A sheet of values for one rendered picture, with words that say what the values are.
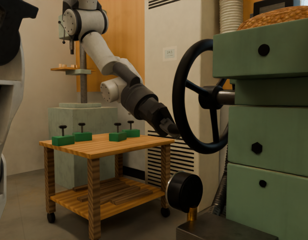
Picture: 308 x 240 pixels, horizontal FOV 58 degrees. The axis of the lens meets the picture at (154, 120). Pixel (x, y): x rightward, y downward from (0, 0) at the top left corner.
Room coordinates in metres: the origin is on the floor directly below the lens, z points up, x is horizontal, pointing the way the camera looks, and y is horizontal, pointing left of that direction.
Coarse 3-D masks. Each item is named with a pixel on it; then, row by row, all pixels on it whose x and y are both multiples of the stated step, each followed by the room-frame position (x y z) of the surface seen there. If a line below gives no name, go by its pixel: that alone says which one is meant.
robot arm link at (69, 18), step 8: (64, 0) 0.89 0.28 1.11; (72, 0) 0.88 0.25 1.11; (80, 0) 0.88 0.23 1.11; (88, 0) 0.89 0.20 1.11; (96, 0) 0.92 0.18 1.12; (64, 8) 0.90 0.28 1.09; (72, 8) 0.90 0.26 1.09; (80, 8) 0.89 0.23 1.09; (88, 8) 0.90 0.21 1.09; (96, 8) 0.94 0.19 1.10; (64, 16) 0.90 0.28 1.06; (72, 16) 0.86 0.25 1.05; (104, 16) 0.94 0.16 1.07; (64, 24) 0.91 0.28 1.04; (72, 24) 0.87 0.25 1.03; (104, 24) 0.94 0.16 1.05; (72, 32) 0.88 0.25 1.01; (104, 32) 0.96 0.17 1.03
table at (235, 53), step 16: (240, 32) 0.37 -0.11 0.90; (256, 32) 0.35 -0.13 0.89; (272, 32) 0.34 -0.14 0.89; (288, 32) 0.32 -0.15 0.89; (304, 32) 0.31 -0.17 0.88; (224, 48) 0.38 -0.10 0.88; (240, 48) 0.37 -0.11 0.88; (256, 48) 0.35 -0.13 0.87; (272, 48) 0.34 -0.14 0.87; (288, 48) 0.32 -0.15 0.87; (304, 48) 0.31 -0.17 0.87; (224, 64) 0.38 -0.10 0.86; (240, 64) 0.37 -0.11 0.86; (256, 64) 0.35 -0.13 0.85; (272, 64) 0.34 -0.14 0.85; (288, 64) 0.32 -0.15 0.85; (304, 64) 0.31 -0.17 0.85
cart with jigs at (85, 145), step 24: (48, 144) 1.64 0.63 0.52; (72, 144) 1.62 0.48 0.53; (96, 144) 1.62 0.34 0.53; (120, 144) 1.62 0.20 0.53; (144, 144) 1.62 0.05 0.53; (168, 144) 1.79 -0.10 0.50; (48, 168) 1.70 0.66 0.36; (96, 168) 1.38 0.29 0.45; (120, 168) 2.12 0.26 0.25; (168, 168) 1.79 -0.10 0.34; (48, 192) 1.70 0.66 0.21; (72, 192) 1.77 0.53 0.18; (96, 192) 1.38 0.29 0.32; (120, 192) 1.72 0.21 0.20; (144, 192) 1.72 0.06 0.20; (48, 216) 1.73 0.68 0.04; (96, 216) 1.38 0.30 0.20; (168, 216) 1.80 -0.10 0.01
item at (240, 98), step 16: (240, 80) 0.44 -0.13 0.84; (256, 80) 0.42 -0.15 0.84; (272, 80) 0.40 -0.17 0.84; (288, 80) 0.38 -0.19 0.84; (304, 80) 0.37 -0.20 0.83; (240, 96) 0.44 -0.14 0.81; (256, 96) 0.42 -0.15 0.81; (272, 96) 0.40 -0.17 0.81; (288, 96) 0.38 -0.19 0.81; (304, 96) 0.37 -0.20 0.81
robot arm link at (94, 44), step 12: (84, 12) 0.89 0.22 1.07; (96, 12) 0.93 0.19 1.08; (84, 24) 0.89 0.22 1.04; (96, 24) 0.92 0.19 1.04; (72, 36) 0.91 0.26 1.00; (84, 36) 0.91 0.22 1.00; (96, 36) 0.90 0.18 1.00; (84, 48) 0.91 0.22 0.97; (96, 48) 0.88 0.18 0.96; (108, 48) 0.90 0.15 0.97; (96, 60) 0.88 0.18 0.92
